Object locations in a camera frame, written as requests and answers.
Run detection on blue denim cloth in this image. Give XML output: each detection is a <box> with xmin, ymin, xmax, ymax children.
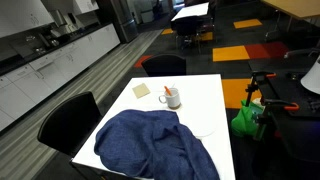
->
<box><xmin>93</xmin><ymin>109</ymin><xmax>221</xmax><ymax>180</ymax></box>

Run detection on green bag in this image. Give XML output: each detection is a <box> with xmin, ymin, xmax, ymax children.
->
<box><xmin>230</xmin><ymin>99</ymin><xmax>268</xmax><ymax>139</ymax></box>

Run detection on light wooden table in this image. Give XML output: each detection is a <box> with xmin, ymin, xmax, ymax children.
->
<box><xmin>259</xmin><ymin>0</ymin><xmax>320</xmax><ymax>20</ymax></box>

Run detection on white ceramic mug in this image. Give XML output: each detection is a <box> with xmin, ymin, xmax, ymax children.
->
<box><xmin>158</xmin><ymin>87</ymin><xmax>182</xmax><ymax>109</ymax></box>

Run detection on white kitchen wall cabinet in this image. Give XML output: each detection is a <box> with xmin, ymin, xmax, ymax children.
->
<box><xmin>41</xmin><ymin>0</ymin><xmax>100</xmax><ymax>16</ymax></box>
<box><xmin>0</xmin><ymin>0</ymin><xmax>56</xmax><ymax>39</ymax></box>

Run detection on pen with orange cap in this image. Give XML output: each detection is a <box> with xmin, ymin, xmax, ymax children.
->
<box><xmin>163</xmin><ymin>85</ymin><xmax>173</xmax><ymax>97</ymax></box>

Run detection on grey chair armrest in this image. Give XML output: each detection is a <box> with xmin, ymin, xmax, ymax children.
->
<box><xmin>283</xmin><ymin>39</ymin><xmax>320</xmax><ymax>60</ymax></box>

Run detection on steel kitchen appliance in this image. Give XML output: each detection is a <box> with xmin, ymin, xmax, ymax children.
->
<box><xmin>49</xmin><ymin>9</ymin><xmax>80</xmax><ymax>37</ymax></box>

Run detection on white kitchen base cabinets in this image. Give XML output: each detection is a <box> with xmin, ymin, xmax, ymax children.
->
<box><xmin>0</xmin><ymin>22</ymin><xmax>122</xmax><ymax>133</ymax></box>

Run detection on white background table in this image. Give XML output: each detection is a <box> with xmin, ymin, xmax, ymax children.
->
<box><xmin>170</xmin><ymin>2</ymin><xmax>210</xmax><ymax>23</ymax></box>

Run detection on tall steel kitchen column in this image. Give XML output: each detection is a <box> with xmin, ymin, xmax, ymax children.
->
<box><xmin>96</xmin><ymin>0</ymin><xmax>139</xmax><ymax>44</ymax></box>

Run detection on grey waste bin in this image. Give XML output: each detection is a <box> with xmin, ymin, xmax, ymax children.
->
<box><xmin>139</xmin><ymin>9</ymin><xmax>155</xmax><ymax>24</ymax></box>

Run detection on black clamp orange handle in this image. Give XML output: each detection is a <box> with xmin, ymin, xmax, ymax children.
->
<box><xmin>252</xmin><ymin>98</ymin><xmax>300</xmax><ymax>141</ymax></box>
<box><xmin>245</xmin><ymin>70</ymin><xmax>278</xmax><ymax>108</ymax></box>

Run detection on black background chair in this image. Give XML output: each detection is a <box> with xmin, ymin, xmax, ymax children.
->
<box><xmin>199</xmin><ymin>11</ymin><xmax>218</xmax><ymax>43</ymax></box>
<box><xmin>173</xmin><ymin>15</ymin><xmax>201</xmax><ymax>49</ymax></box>

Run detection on small clear plastic plate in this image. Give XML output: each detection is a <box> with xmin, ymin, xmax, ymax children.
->
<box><xmin>178</xmin><ymin>104</ymin><xmax>219</xmax><ymax>139</ymax></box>

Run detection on round brown cork coaster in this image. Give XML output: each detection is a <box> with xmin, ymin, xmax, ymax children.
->
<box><xmin>165</xmin><ymin>103</ymin><xmax>183</xmax><ymax>112</ymax></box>

